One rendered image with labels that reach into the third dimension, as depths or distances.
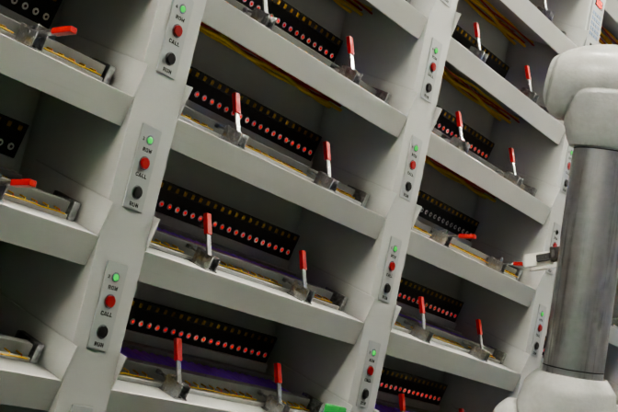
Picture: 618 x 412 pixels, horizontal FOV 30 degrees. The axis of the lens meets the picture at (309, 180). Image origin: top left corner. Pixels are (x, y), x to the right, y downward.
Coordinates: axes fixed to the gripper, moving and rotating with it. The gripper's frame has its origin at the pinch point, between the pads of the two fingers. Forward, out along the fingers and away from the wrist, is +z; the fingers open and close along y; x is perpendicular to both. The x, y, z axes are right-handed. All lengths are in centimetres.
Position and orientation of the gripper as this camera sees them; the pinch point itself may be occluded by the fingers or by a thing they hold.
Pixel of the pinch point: (541, 260)
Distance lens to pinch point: 259.4
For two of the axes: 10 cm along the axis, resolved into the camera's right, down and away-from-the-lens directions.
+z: -8.3, 1.7, 5.3
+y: 5.6, 2.7, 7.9
